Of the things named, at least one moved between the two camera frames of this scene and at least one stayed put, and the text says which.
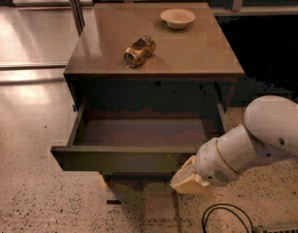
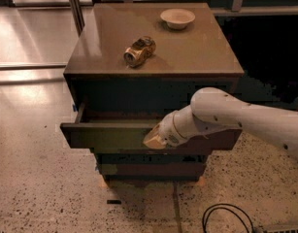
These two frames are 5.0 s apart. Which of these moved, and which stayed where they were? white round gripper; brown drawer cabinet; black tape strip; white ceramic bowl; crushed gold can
Moved: white round gripper
Stayed: white ceramic bowl; black tape strip; brown drawer cabinet; crushed gold can
